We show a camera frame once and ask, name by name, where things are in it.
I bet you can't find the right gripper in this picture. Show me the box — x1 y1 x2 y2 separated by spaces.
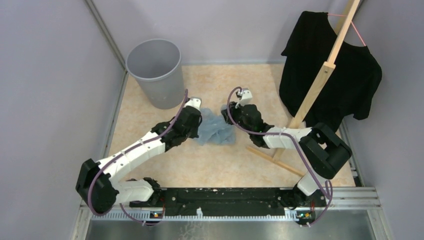
221 99 254 135

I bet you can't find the light blue plastic trash bag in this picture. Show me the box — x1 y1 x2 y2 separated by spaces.
194 108 236 146

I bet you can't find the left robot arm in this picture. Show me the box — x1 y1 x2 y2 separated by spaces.
75 98 202 216

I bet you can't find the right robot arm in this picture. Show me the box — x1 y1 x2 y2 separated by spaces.
221 101 353 210

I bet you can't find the grey plastic trash bin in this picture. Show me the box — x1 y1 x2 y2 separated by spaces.
125 38 185 110

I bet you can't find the wooden clothes stand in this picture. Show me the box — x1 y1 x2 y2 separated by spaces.
246 0 360 177

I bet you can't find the black t-shirt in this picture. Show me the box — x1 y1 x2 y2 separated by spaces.
279 11 382 132

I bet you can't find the pink clothes hanger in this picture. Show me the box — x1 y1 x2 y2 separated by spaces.
327 13 367 47

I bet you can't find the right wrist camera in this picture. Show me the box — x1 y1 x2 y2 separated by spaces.
235 88 253 109

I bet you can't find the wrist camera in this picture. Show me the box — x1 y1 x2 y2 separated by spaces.
235 88 253 109
184 97 202 111

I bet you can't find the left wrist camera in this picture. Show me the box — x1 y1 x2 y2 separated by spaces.
184 97 202 111

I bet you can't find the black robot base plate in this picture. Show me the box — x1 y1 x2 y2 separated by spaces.
129 187 327 217

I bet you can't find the grey slotted cable duct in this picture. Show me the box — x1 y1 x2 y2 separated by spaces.
91 208 299 222

